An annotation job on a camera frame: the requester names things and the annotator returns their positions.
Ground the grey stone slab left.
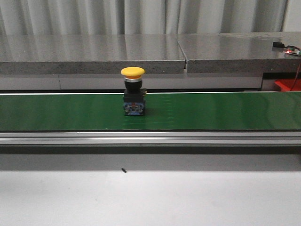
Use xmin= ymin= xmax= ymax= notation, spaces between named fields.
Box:
xmin=0 ymin=34 xmax=185 ymax=74

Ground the grey stone slab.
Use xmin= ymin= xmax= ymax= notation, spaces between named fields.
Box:
xmin=177 ymin=32 xmax=301 ymax=73
xmin=0 ymin=34 xmax=185 ymax=74

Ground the grey stone slab right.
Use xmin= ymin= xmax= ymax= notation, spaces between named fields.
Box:
xmin=177 ymin=32 xmax=301 ymax=73

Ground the green conveyor belt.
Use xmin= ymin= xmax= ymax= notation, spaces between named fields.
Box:
xmin=0 ymin=92 xmax=301 ymax=131

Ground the red plastic tray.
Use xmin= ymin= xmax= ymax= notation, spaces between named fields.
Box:
xmin=274 ymin=79 xmax=301 ymax=92

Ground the small black sensor module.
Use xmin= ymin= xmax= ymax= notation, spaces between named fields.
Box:
xmin=272 ymin=41 xmax=285 ymax=51

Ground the green circuit board with LED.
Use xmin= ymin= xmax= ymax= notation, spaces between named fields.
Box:
xmin=285 ymin=47 xmax=301 ymax=57

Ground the grey pleated curtain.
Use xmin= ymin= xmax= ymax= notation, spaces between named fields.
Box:
xmin=0 ymin=0 xmax=301 ymax=35

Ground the aluminium conveyor frame rail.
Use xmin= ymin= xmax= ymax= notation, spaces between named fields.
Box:
xmin=0 ymin=131 xmax=301 ymax=146

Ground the thin red black wire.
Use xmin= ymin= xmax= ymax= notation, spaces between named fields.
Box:
xmin=283 ymin=44 xmax=301 ymax=92

